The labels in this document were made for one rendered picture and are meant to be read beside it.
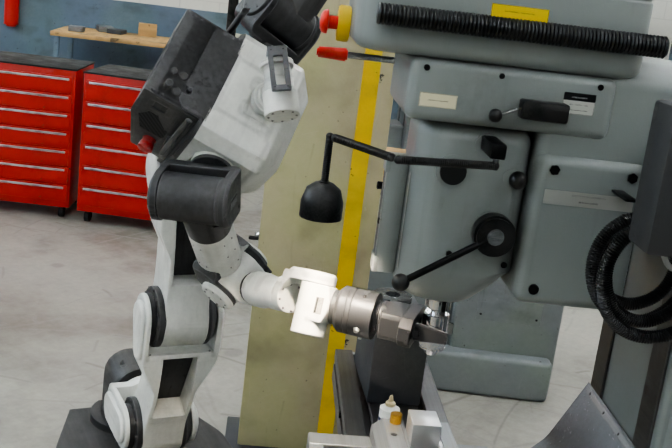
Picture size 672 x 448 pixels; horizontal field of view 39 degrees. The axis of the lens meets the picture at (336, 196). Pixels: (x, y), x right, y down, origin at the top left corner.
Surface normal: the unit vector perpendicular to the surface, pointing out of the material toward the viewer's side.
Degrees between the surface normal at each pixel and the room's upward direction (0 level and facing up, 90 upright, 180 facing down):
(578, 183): 90
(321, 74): 90
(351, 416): 0
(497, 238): 90
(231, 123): 58
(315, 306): 69
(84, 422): 0
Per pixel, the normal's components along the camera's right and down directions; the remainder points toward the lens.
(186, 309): 0.44, 0.11
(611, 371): -0.99, -0.11
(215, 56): 0.43, -0.28
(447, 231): 0.05, 0.24
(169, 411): 0.31, -0.73
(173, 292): 0.42, 0.34
